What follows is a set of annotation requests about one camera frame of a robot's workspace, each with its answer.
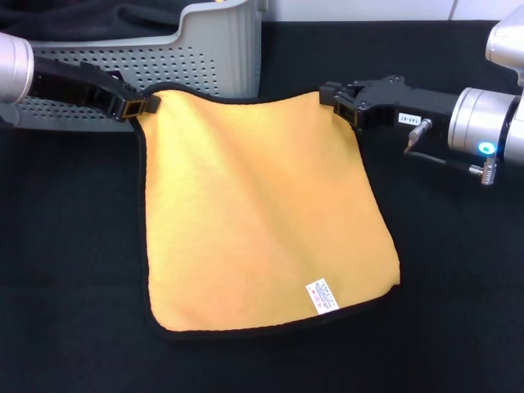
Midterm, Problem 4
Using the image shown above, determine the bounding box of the black cloth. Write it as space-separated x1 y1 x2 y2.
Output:
0 0 183 42

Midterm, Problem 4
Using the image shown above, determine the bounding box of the right wrist camera housing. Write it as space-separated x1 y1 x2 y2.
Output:
485 6 524 87

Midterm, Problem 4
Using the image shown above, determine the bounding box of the grey perforated plastic storage box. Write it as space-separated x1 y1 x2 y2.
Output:
0 0 269 133

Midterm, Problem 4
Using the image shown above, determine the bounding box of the yellow towel with black trim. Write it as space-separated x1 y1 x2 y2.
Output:
133 81 403 343

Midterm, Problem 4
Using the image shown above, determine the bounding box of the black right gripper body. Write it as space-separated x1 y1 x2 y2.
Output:
355 75 460 149

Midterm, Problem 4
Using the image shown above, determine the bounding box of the right gripper cable with plugs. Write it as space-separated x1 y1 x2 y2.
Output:
403 117 499 186

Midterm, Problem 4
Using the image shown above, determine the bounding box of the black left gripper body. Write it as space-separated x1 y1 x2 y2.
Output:
27 56 124 120

